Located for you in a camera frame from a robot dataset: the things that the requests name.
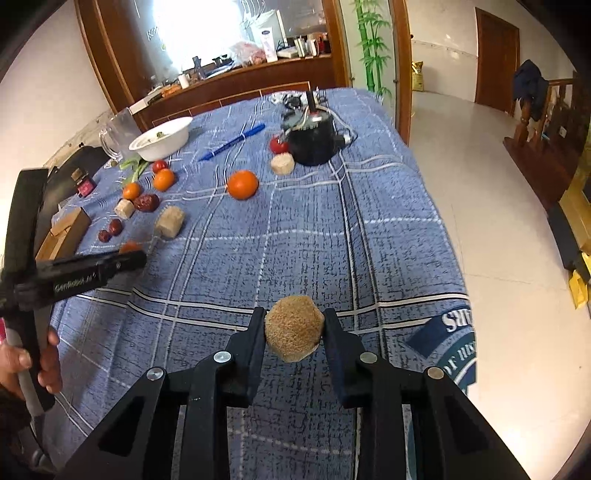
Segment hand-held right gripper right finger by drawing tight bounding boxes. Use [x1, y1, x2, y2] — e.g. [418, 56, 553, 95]
[322, 307, 532, 480]

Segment person's left hand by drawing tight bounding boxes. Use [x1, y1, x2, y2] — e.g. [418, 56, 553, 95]
[0, 329, 64, 398]

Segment blue pen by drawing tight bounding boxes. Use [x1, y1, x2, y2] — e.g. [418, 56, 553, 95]
[198, 122, 267, 162]

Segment beige cake cylinder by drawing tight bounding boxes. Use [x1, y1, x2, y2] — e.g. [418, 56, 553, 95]
[154, 206, 185, 240]

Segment black leather sofa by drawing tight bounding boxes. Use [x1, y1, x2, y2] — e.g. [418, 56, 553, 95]
[44, 145, 112, 213]

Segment round beige sugarcane piece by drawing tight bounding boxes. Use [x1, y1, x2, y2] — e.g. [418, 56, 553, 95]
[264, 296, 325, 362]

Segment wooden stair railing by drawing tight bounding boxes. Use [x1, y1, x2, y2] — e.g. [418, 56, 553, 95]
[502, 71, 591, 213]

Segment clear glass pitcher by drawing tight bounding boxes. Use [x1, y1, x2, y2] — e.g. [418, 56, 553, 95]
[96, 107, 139, 160]

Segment blue plaid tablecloth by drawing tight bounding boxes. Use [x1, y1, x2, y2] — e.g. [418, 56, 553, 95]
[44, 88, 478, 480]

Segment green leafy vegetable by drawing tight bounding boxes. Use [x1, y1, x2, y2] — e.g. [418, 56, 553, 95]
[119, 157, 151, 188]

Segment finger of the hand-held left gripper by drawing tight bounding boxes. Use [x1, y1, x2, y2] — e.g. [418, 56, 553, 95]
[95, 250, 147, 283]

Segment bamboo wall sticker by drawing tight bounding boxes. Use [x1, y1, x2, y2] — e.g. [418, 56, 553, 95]
[350, 0, 393, 100]

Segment brown cardboard box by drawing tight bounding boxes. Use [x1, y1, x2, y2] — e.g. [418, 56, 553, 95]
[34, 207, 92, 264]

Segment black red-label encoder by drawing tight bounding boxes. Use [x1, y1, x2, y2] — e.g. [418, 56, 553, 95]
[71, 170, 96, 198]

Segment white bowl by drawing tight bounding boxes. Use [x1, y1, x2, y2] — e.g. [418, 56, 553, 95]
[128, 116, 194, 162]

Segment grey cable bundle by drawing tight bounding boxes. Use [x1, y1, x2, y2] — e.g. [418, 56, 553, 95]
[270, 90, 305, 114]

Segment wooden counter cabinet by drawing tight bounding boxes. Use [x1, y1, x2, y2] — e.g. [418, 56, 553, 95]
[74, 0, 352, 132]

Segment person's left forearm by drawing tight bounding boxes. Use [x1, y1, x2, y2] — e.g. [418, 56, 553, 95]
[0, 387, 34, 446]

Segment brown wooden door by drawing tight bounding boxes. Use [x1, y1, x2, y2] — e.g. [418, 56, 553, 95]
[475, 7, 521, 114]

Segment white carton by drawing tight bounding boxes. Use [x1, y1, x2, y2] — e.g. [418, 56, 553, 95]
[247, 9, 289, 63]

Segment large orange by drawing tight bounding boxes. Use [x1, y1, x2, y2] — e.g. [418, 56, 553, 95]
[227, 170, 259, 200]

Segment dark jacket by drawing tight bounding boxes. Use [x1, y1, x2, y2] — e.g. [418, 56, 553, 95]
[512, 59, 550, 121]

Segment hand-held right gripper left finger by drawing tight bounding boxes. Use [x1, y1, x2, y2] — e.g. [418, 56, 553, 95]
[55, 307, 267, 480]

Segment pink plastic bag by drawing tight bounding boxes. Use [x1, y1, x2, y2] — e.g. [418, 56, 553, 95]
[229, 41, 267, 65]

